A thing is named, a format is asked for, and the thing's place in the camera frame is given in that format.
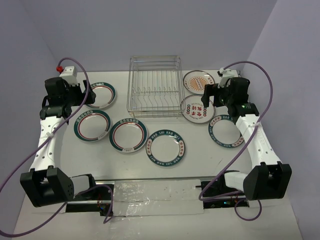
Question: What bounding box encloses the green red rimmed plate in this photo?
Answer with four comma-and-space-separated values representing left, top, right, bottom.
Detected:
73, 109, 112, 143
86, 82, 117, 110
109, 118, 148, 154

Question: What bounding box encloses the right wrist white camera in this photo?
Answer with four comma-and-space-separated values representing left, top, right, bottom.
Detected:
217, 67, 236, 88

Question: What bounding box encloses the wrist white camera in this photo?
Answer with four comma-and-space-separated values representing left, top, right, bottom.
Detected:
217, 67, 236, 88
56, 66, 78, 87

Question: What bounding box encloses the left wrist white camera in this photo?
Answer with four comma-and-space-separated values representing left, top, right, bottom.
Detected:
56, 66, 78, 87

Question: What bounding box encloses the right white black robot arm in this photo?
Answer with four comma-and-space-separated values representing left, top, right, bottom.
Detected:
201, 77, 292, 201

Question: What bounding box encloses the orange sunburst plate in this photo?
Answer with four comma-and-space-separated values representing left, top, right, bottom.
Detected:
182, 70, 216, 95

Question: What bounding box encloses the teal lettered rim plate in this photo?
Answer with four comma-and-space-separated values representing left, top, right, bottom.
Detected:
208, 114, 244, 149
145, 129, 186, 168

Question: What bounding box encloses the silver wire dish rack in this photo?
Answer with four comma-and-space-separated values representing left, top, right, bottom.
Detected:
126, 55, 186, 118

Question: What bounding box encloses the purple cable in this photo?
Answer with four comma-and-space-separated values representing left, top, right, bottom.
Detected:
0, 57, 115, 238
198, 61, 274, 221

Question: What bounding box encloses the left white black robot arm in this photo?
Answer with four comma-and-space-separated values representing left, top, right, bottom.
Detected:
20, 76, 98, 208

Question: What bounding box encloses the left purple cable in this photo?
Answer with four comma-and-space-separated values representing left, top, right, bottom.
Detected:
0, 57, 115, 238

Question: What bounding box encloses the red character plate green rim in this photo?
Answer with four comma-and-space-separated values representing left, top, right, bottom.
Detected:
181, 94, 216, 124

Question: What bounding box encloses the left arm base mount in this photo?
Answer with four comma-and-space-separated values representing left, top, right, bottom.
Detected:
65, 186, 112, 217

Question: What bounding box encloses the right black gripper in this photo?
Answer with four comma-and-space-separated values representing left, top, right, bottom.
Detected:
201, 82, 235, 108

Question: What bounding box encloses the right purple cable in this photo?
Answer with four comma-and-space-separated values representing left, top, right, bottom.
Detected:
198, 61, 274, 221

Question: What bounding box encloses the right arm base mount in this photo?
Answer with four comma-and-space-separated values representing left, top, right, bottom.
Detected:
203, 180, 248, 209

